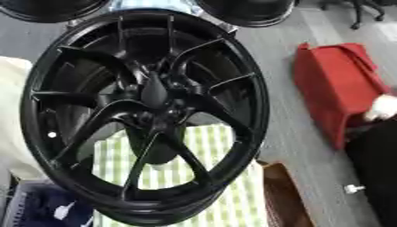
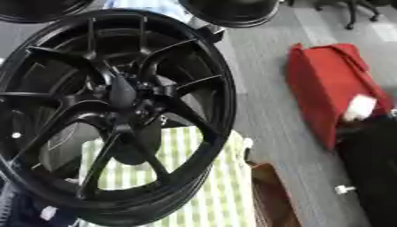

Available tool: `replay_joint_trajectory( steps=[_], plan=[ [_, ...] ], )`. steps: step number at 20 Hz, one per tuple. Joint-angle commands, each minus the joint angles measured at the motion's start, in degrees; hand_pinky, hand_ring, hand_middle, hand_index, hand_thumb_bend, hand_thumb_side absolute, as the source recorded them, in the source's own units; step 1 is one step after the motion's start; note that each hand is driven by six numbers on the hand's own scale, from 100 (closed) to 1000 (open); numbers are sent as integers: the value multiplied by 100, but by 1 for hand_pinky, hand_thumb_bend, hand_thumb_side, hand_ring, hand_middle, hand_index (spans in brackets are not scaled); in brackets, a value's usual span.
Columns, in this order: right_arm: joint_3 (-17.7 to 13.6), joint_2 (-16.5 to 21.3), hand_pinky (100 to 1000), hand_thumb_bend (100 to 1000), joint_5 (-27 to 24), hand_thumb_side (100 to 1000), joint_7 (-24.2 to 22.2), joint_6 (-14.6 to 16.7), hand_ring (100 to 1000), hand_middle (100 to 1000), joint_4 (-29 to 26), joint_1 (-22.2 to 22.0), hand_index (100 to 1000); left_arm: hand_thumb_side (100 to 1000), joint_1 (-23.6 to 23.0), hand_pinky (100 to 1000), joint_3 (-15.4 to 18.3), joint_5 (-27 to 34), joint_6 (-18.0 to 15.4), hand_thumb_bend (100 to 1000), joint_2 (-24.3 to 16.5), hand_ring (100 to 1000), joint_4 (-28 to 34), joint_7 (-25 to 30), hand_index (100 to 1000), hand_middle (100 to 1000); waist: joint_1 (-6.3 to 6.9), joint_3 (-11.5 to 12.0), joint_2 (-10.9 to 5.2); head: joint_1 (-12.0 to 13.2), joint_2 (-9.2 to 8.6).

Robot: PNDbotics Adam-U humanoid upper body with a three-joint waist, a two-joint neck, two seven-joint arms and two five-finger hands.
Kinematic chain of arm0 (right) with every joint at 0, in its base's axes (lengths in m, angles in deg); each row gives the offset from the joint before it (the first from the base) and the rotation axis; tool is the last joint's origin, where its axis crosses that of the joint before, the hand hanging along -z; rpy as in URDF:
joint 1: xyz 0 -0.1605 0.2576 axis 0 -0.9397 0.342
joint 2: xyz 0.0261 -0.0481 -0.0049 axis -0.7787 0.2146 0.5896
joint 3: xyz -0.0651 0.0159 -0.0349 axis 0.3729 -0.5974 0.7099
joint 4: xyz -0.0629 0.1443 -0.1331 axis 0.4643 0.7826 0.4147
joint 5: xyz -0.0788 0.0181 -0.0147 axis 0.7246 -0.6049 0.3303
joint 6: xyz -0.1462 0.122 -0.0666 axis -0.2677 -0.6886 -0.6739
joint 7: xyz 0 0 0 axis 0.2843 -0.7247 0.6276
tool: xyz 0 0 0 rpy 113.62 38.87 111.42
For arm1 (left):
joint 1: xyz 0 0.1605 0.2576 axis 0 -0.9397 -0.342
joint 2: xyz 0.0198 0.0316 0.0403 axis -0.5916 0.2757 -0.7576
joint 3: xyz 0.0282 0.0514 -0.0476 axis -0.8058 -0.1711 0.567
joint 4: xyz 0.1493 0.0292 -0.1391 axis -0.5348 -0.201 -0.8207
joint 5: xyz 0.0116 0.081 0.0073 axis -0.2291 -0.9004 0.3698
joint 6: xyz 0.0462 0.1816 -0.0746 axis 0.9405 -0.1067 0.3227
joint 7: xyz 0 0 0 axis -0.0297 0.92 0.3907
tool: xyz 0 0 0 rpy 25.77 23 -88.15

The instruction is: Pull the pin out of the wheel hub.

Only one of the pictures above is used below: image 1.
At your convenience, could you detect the black round wheel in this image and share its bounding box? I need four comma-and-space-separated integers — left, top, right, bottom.
193, 0, 301, 28
0, 0, 112, 24

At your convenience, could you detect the black spoked wheel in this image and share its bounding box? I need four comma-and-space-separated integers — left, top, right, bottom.
19, 8, 272, 227

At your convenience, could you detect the brown cardboard box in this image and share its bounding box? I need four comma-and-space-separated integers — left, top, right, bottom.
257, 160, 316, 227

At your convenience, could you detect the red bag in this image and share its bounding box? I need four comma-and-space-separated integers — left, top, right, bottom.
292, 42, 396, 151

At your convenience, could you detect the person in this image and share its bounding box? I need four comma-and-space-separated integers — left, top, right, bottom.
344, 119, 397, 227

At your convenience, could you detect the blue plastic crate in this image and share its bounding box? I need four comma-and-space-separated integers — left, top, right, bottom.
1, 178, 97, 227

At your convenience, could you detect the person's hand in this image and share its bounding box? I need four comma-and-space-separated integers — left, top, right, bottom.
362, 94, 397, 122

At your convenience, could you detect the black office chair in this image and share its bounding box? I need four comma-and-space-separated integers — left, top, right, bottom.
317, 0, 388, 30

